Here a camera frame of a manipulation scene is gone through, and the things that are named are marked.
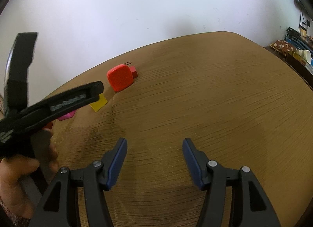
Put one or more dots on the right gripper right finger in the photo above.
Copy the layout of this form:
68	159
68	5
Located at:
250	206

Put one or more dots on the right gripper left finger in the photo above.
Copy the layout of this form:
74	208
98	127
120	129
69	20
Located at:
59	204

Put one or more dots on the pink rectangular block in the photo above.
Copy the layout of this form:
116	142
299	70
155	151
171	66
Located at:
67	116

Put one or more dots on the yellow striped cube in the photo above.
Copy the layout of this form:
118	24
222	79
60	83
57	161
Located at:
102	101

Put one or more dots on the clear box with red insert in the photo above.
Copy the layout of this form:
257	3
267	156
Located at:
48	126

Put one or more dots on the small red block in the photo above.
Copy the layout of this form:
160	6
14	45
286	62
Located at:
134	72

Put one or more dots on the person's left hand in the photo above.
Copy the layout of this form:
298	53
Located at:
12	169

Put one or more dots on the white paper cup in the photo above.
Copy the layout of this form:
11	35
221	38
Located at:
305	54

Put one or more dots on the cluttered side shelf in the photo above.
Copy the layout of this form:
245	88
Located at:
286	48

